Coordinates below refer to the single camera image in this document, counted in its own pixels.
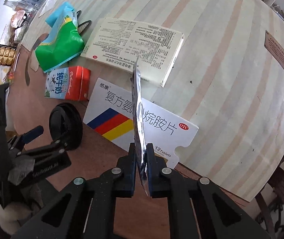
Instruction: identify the red blue milk carton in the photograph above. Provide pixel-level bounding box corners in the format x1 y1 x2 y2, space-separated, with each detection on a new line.
45 66 91 101

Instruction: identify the white medicine carton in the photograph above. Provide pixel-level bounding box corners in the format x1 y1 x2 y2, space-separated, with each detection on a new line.
83 78 199 168

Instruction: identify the black round lid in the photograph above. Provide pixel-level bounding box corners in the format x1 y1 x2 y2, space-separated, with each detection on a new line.
49 103 83 151

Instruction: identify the cream medicine box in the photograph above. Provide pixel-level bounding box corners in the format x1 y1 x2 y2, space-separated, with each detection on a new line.
81 18 184 87

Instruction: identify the silver blister pack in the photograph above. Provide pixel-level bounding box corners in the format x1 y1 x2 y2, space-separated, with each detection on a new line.
131 57 150 196

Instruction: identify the blue green snack bag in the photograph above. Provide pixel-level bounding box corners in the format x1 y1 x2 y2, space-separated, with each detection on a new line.
35 2 85 73

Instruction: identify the brown mat label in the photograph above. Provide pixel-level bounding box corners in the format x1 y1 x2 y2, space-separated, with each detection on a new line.
264 30 284 70

